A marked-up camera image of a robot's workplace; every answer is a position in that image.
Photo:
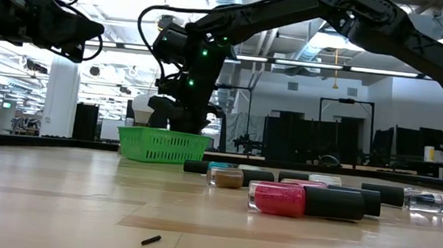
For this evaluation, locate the black metal frame stand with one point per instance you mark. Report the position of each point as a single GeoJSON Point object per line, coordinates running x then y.
{"type": "Point", "coordinates": [244, 88]}
{"type": "Point", "coordinates": [346, 101]}

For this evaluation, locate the black flat panel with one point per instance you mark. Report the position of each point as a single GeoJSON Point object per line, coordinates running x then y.
{"type": "Point", "coordinates": [129, 110]}

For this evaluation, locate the black desk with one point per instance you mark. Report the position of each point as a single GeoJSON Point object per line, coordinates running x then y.
{"type": "Point", "coordinates": [428, 167]}

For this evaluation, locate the brown nail polish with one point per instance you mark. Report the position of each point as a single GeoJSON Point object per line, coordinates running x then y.
{"type": "Point", "coordinates": [229, 179]}

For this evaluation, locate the silver slanted air duct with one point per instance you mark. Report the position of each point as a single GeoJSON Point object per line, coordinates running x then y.
{"type": "Point", "coordinates": [310, 48]}

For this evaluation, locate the long bar with light strips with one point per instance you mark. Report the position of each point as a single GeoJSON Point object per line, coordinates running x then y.
{"type": "Point", "coordinates": [309, 64]}

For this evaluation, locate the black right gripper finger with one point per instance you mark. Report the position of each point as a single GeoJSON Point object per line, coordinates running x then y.
{"type": "Point", "coordinates": [160, 115]}
{"type": "Point", "coordinates": [191, 123]}

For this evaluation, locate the white light bulb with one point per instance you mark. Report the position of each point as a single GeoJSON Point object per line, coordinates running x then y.
{"type": "Point", "coordinates": [140, 109]}

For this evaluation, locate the black monitor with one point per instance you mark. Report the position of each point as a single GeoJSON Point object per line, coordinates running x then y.
{"type": "Point", "coordinates": [433, 138]}
{"type": "Point", "coordinates": [407, 142]}
{"type": "Point", "coordinates": [383, 142]}

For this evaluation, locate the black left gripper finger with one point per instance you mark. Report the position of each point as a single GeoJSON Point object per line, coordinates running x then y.
{"type": "Point", "coordinates": [74, 38]}
{"type": "Point", "coordinates": [67, 18]}

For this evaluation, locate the glitter hot pink nail polish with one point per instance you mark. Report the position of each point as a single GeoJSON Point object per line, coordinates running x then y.
{"type": "Point", "coordinates": [279, 200]}

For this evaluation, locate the silver round air duct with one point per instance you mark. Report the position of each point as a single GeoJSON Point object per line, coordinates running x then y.
{"type": "Point", "coordinates": [225, 96]}

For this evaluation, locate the clear nail polish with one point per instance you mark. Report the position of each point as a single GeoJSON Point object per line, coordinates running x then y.
{"type": "Point", "coordinates": [382, 195]}

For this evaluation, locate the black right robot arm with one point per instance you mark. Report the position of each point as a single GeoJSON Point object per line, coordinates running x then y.
{"type": "Point", "coordinates": [372, 17]}

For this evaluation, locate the white nail polish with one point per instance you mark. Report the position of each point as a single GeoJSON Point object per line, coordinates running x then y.
{"type": "Point", "coordinates": [326, 180]}

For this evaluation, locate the white square column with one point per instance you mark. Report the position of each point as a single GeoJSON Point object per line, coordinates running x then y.
{"type": "Point", "coordinates": [61, 99]}

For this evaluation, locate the black background robot arm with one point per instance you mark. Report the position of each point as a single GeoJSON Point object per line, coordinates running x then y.
{"type": "Point", "coordinates": [247, 144]}

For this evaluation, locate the black metal table frame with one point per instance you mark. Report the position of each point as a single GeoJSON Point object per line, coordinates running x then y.
{"type": "Point", "coordinates": [46, 142]}

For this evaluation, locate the pale mint nail polish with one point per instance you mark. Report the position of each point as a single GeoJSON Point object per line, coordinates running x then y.
{"type": "Point", "coordinates": [249, 167]}

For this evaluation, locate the green plastic basket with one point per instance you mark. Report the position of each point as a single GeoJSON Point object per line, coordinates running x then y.
{"type": "Point", "coordinates": [156, 146]}

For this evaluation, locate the black room partitions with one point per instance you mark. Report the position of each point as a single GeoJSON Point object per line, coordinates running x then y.
{"type": "Point", "coordinates": [291, 137]}

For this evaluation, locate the teal nail polish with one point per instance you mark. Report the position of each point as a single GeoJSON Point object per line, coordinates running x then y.
{"type": "Point", "coordinates": [196, 167]}

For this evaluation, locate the black tall cabinet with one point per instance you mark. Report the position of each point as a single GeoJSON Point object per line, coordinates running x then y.
{"type": "Point", "coordinates": [85, 121]}

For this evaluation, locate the light pink nail polish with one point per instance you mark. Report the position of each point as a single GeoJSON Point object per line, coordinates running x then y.
{"type": "Point", "coordinates": [371, 202]}

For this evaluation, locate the black dome object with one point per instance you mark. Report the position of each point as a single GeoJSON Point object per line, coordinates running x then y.
{"type": "Point", "coordinates": [329, 161]}

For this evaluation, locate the grey tarp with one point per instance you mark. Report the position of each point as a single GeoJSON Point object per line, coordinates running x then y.
{"type": "Point", "coordinates": [245, 130]}

